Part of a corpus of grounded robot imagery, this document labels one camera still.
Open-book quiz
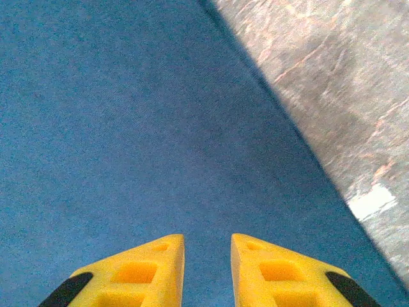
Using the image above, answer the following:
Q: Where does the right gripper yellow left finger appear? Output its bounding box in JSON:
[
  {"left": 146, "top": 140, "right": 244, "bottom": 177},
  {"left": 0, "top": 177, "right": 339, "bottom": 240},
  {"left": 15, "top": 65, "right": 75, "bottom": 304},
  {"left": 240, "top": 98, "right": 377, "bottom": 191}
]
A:
[{"left": 38, "top": 233, "right": 185, "bottom": 307}]

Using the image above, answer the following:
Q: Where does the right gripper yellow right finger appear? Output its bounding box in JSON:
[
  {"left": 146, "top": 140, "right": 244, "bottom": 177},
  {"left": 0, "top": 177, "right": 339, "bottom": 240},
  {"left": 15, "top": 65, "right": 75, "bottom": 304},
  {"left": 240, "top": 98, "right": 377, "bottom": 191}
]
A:
[{"left": 231, "top": 233, "right": 383, "bottom": 307}]

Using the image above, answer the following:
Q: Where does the navy blue t-shirt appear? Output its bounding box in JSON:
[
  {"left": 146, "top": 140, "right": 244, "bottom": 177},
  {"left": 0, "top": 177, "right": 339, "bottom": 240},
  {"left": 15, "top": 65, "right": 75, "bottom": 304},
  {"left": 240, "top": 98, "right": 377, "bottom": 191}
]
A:
[{"left": 0, "top": 0, "right": 409, "bottom": 307}]

